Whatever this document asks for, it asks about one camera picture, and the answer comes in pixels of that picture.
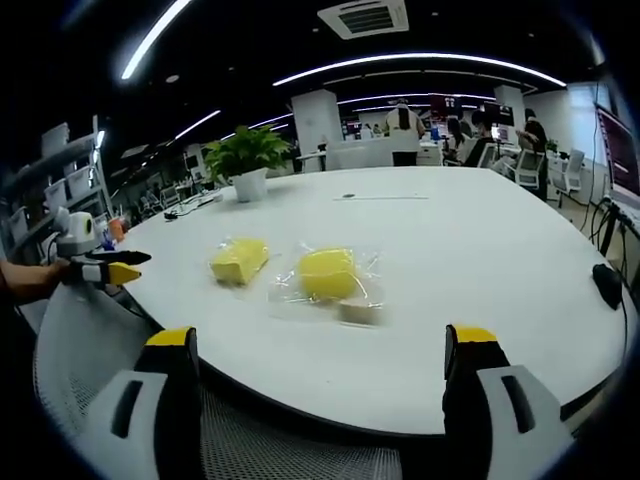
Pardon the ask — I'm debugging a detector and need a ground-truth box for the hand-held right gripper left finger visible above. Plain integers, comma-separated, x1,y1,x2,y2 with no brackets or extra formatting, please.
79,326,202,480

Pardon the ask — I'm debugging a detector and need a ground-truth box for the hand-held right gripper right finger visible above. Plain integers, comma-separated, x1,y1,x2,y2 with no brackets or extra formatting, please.
442,323,576,480

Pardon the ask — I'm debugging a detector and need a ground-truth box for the rectangular yellow silicone block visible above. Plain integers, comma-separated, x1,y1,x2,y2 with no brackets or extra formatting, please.
209,237,270,286

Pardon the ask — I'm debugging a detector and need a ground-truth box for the small beige silicone block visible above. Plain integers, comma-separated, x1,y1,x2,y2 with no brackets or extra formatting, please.
335,299,385,326

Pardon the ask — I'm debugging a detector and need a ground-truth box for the round yellow silicone block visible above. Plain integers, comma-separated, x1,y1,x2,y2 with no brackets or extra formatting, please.
297,245,365,304

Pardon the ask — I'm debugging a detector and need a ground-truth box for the white mesh office chair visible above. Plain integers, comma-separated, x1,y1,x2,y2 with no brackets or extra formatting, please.
32,279,406,480

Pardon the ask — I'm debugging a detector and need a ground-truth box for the black computer mouse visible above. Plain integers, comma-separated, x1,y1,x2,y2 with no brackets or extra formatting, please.
592,262,624,311

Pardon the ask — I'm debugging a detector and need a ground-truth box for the green potted plant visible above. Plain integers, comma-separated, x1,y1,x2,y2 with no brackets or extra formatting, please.
201,124,292,203

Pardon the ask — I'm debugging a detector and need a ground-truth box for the clear plastic bag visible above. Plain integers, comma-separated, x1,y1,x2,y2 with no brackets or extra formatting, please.
267,239,389,329

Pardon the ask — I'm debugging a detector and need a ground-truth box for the computer monitor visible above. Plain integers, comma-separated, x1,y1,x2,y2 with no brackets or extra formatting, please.
593,102,640,201

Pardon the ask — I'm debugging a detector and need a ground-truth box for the ceiling air conditioner vent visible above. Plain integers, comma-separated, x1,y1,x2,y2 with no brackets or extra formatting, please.
317,0,411,40

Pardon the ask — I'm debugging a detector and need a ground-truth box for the black cable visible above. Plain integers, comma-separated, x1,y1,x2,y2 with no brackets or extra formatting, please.
163,195,224,220

